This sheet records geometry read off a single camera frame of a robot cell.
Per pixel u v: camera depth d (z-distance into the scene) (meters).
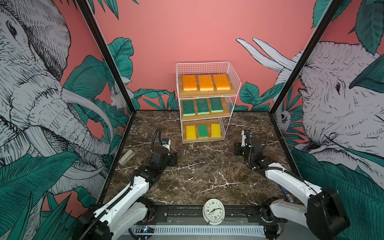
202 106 0.88
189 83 0.76
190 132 1.05
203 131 1.06
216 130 1.05
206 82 0.75
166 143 0.72
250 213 0.74
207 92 0.73
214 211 0.72
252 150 0.64
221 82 0.79
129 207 0.54
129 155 0.91
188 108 0.86
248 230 0.70
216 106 0.88
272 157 0.95
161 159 0.63
